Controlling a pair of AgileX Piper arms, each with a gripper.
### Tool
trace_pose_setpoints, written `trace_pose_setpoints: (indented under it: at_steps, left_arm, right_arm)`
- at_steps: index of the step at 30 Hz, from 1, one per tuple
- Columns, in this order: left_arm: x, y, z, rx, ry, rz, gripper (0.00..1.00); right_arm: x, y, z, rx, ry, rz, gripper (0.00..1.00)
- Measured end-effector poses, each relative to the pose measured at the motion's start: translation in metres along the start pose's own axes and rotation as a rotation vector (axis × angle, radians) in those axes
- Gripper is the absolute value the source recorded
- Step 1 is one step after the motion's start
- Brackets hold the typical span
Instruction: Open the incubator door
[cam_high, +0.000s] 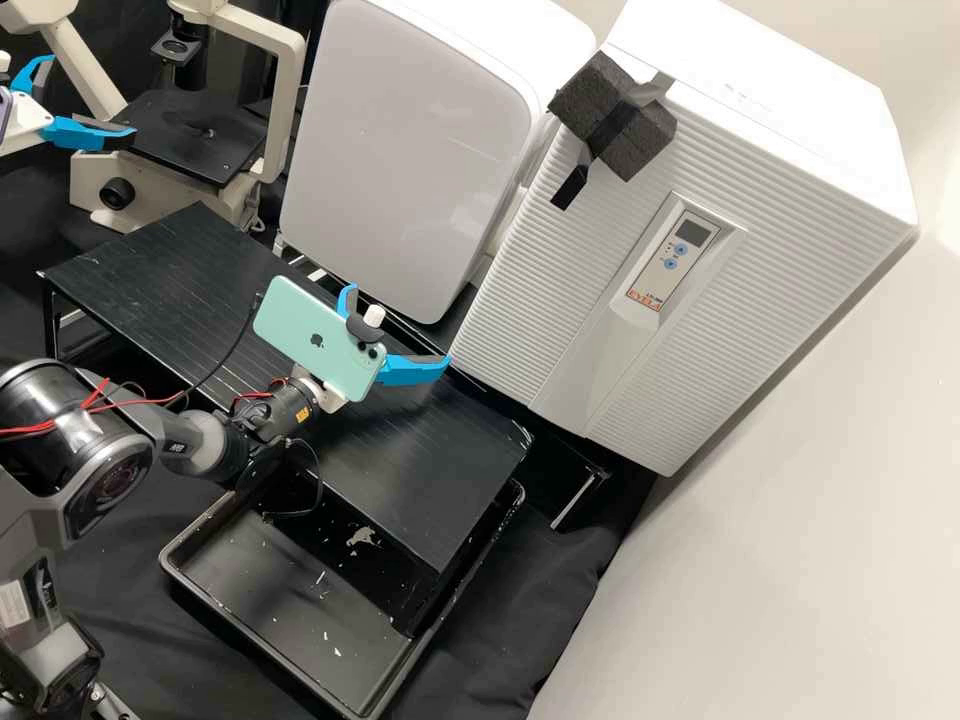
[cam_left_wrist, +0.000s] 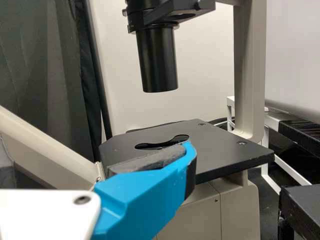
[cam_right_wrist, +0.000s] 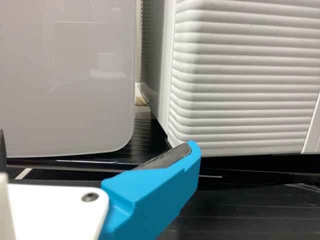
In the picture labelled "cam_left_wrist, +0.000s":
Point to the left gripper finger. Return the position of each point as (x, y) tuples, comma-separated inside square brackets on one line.
[(150, 190)]

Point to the cream microscope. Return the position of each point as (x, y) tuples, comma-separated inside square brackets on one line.
[(157, 50)]

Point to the black platform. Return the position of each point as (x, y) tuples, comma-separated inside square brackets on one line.
[(302, 130), (302, 207)]

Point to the white metal frame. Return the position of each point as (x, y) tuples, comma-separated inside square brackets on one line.
[(264, 175)]

